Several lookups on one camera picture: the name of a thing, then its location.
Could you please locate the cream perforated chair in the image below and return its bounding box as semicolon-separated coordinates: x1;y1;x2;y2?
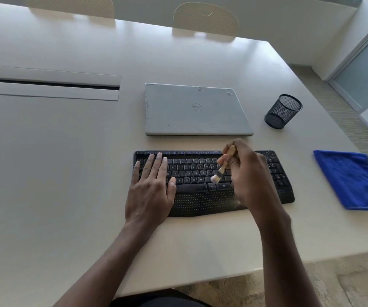
172;2;239;37
23;0;116;19

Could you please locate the silver laptop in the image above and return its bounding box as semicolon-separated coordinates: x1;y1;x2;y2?
144;82;255;137

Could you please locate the small wooden brush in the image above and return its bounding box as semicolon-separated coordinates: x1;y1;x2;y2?
210;145;237;184

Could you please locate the person's left forearm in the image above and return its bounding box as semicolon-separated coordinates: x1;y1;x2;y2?
53;222;159;307

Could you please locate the person's right forearm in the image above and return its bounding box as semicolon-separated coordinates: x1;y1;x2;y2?
257;217;324;307

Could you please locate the blue microfibre cloth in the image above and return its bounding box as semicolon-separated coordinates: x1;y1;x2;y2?
313;150;368;211

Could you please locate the person's black clothing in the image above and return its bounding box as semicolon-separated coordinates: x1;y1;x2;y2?
108;288;213;307

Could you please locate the person's right hand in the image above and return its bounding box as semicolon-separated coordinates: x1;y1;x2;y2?
216;138;292;234

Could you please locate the grey desk cable slot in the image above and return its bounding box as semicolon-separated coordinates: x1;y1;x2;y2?
0;64;122;102

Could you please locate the black mesh pen holder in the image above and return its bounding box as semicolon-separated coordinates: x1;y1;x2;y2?
263;94;304;130

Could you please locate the frosted glass door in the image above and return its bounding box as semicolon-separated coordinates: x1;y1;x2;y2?
328;12;368;112

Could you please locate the black keyboard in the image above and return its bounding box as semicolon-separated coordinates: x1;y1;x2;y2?
133;150;296;218

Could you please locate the person's left hand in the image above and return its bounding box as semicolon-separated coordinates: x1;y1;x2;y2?
125;152;177;232

